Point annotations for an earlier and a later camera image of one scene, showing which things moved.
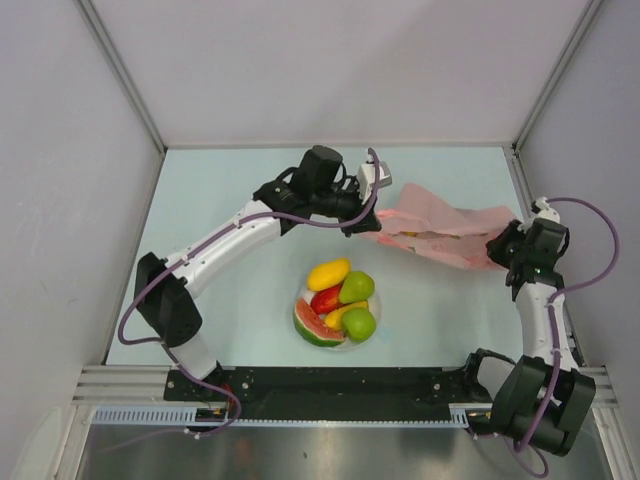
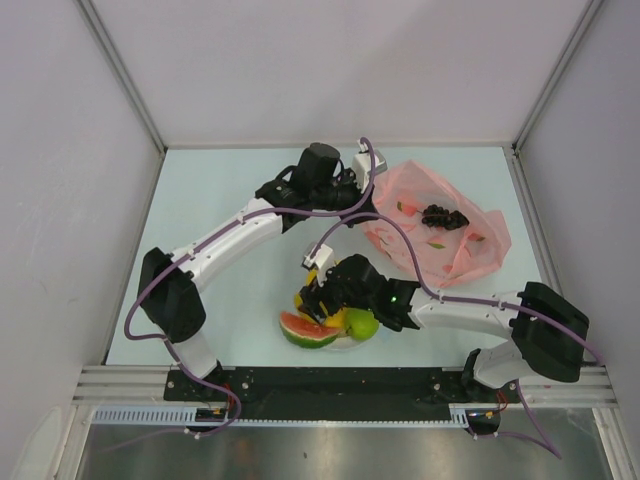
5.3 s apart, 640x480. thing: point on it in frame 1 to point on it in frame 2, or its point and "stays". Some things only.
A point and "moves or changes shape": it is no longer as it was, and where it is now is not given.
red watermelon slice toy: [313, 328] moves or changes shape
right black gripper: [513, 228] to [313, 295]
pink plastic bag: [423, 222] moves or changes shape
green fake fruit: [359, 324] stays
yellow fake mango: [334, 319] stays
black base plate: [310, 393] stays
